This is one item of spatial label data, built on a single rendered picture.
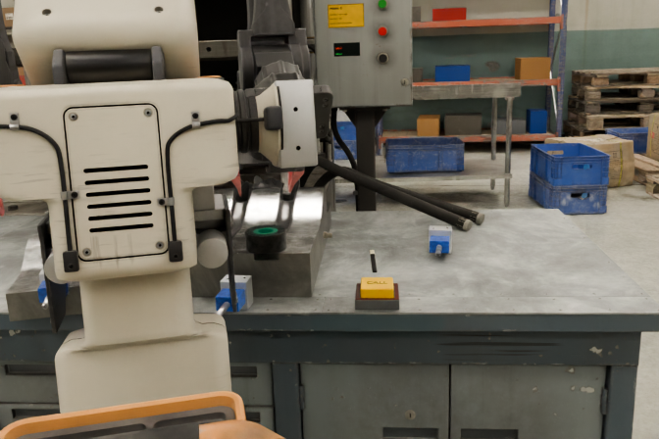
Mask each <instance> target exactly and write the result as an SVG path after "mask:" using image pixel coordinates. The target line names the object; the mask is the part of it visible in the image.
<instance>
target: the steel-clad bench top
mask: <svg viewBox="0 0 659 439"><path fill-rule="evenodd" d="M473 211H476V212H479V213H482V214H484V220H483V223H482V224H478V223H474V222H473V225H472V227H471V229H470V230H469V231H465V230H463V229H461V228H458V227H456V226H454V225H451V224H449V223H447V222H444V221H442V220H440V219H436V218H434V217H431V216H429V215H427V214H424V213H422V212H420V211H365V212H330V213H331V226H330V230H329V233H332V238H328V240H327V243H326V247H325V251H324V254H323V257H322V261H321V265H320V269H319V272H318V276H317V280H316V284H315V287H314V291H313V295H312V297H253V304H252V305H251V306H250V308H249V309H248V310H240V311H239V312H235V313H234V312H225V313H224V315H659V304H658V303H657V302H656V301H655V300H654V299H653V298H651V297H650V296H649V295H648V294H647V293H646V292H645V291H644V290H643V289H642V288H641V287H640V286H639V285H638V284H637V283H636V282H635V281H634V280H632V279H631V278H630V277H629V276H628V275H627V274H626V273H625V272H624V271H623V270H622V269H621V268H620V267H619V266H618V265H617V264H616V263H615V262H613V261H612V260H611V259H610V258H609V257H608V256H607V255H606V254H605V253H604V252H603V251H602V250H601V249H600V248H599V247H598V246H597V245H596V244H594V243H593V242H592V241H591V240H590V239H589V238H588V237H587V236H586V235H585V234H584V233H583V232H582V231H581V230H580V229H579V228H578V227H577V226H576V225H574V224H573V223H572V222H571V221H570V220H569V219H568V218H567V217H566V216H565V215H564V214H563V213H562V212H561V211H560V210H559V209H520V210H473ZM44 217H45V216H3V217H1V216H0V315H8V314H9V312H8V306H7V300H6V292H7V291H8V290H9V288H10V287H11V285H12V284H13V283H14V281H15V280H16V278H17V277H18V276H19V274H20V272H21V270H22V266H23V262H24V257H25V247H26V243H27V241H28V239H29V237H30V236H31V235H33V234H38V231H37V226H38V224H39V223H40V222H41V221H42V220H43V219H44ZM430 225H440V226H452V249H451V254H450V253H448V254H447V253H441V256H440V258H437V257H436V256H435V253H429V229H430ZM370 250H374V251H375V258H376V264H377V271H378V272H373V270H372V263H371V255H370ZM362 277H392V278H393V283H398V290H399V310H355V294H356V284H357V283H361V278H362ZM192 303H193V314H215V313H216V312H217V311H216V298H215V297H192Z"/></svg>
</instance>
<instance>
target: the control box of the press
mask: <svg viewBox="0 0 659 439"><path fill-rule="evenodd" d="M311 8H314V32H315V58H316V79H314V85H328V86H329V87H330V89H331V92H332V96H333V99H332V107H331V129H332V133H333V136H334V138H335V140H336V142H337V143H338V144H339V146H340V147H341V148H342V150H343V151H344V153H345V154H346V156H347V157H348V160H349V162H350V164H351V168H352V169H353V170H355V171H359V172H361V173H363V174H365V175H368V176H370V177H372V178H376V145H375V127H376V126H377V124H378V123H379V121H380V119H381V118H382V116H383V115H384V113H385V112H386V111H387V109H390V107H401V106H412V105H413V75H412V0H311ZM338 108H339V111H342V112H344V113H345V114H346V116H347V117H348V118H349V119H350V120H351V121H352V123H353V124H354V126H355V127H356V144H357V164H356V162H355V159H354V157H353V155H352V153H351V151H350V150H349V148H348V147H347V145H346V144H345V143H344V141H343V140H342V139H341V137H340V135H339V133H338V130H337V123H336V119H337V111H338ZM354 185H355V189H353V195H355V199H356V212H365V211H376V210H377V201H376V192H374V191H372V190H369V189H367V188H365V187H362V186H360V185H358V184H355V183H354Z"/></svg>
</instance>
